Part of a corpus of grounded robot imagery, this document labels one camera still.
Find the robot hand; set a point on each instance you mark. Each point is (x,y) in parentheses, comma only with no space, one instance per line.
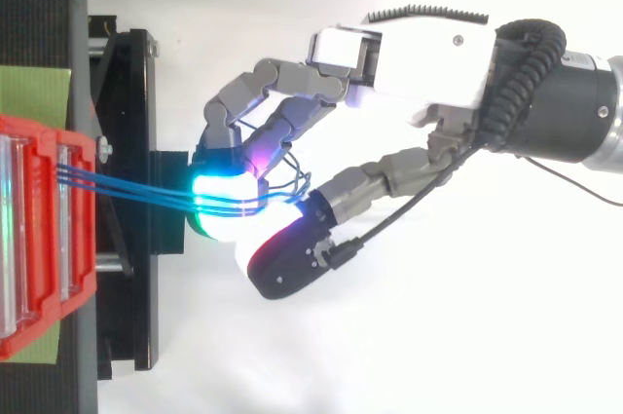
(428,63)

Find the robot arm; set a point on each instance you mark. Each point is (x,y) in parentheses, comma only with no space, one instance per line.
(574,107)

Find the black stand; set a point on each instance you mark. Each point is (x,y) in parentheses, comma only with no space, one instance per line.
(73,92)

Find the red bin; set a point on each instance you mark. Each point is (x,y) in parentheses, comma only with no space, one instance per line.
(41,234)

